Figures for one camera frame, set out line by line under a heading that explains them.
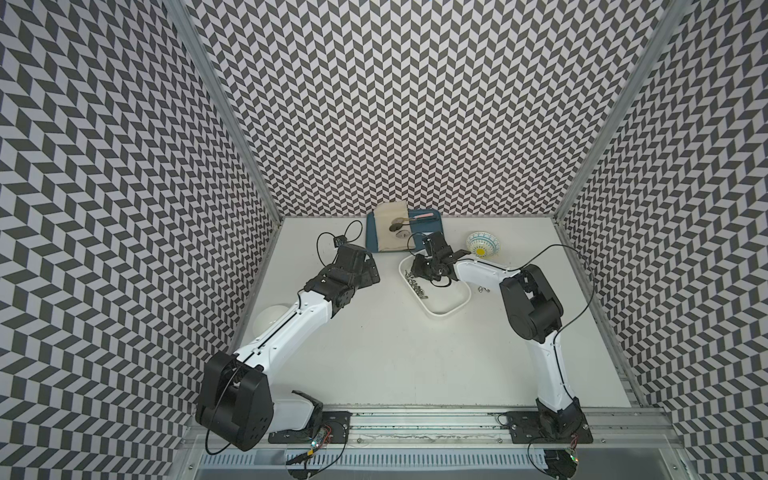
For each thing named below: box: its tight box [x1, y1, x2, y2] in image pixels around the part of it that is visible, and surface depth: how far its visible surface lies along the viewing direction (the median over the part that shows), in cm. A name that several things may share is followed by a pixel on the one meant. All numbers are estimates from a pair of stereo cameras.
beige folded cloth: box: [374, 200, 415, 252], surface depth 118 cm
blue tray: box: [366, 208, 443, 253], surface depth 118 cm
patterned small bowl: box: [466, 231, 500, 259], surface depth 110 cm
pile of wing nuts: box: [404, 270, 429, 299], surface depth 101 cm
